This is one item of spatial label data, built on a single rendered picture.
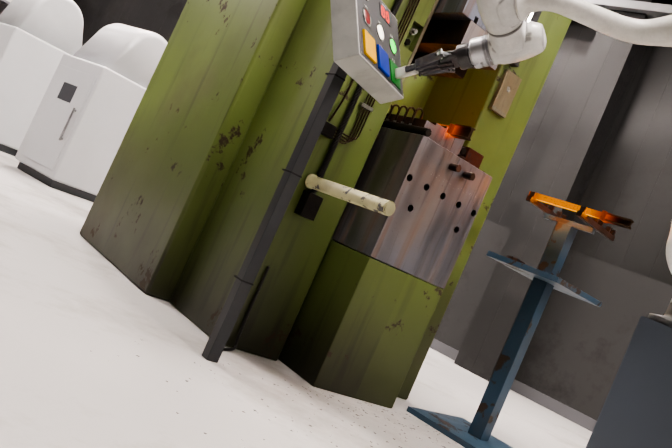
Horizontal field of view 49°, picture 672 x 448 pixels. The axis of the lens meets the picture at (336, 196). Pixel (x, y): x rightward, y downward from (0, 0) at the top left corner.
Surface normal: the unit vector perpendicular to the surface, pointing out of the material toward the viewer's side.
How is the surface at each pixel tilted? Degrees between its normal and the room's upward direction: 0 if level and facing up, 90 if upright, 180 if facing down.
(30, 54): 90
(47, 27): 90
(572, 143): 90
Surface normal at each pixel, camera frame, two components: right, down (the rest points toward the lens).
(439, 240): 0.54, 0.19
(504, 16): -0.25, 0.77
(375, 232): -0.73, -0.36
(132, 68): 0.73, 0.29
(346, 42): -0.43, -0.25
